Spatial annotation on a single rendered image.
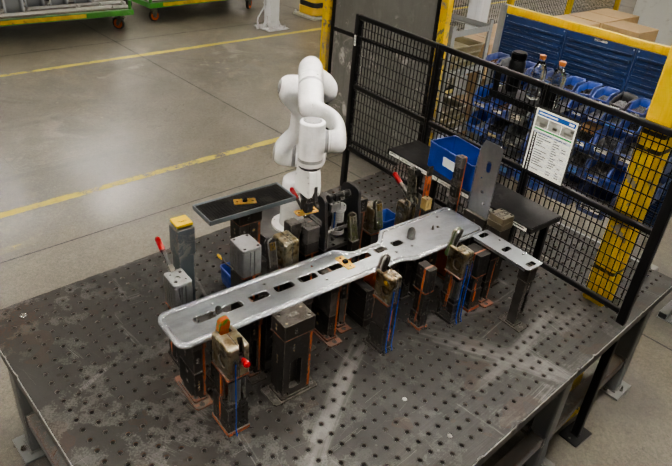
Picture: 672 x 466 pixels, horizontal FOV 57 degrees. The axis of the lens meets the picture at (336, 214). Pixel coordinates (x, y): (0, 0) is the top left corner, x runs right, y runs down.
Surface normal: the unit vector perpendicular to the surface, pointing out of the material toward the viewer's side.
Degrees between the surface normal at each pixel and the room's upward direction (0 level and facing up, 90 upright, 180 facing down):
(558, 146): 90
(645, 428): 0
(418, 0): 91
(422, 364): 0
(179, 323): 0
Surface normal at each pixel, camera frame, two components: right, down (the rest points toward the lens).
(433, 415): 0.08, -0.86
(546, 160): -0.79, 0.25
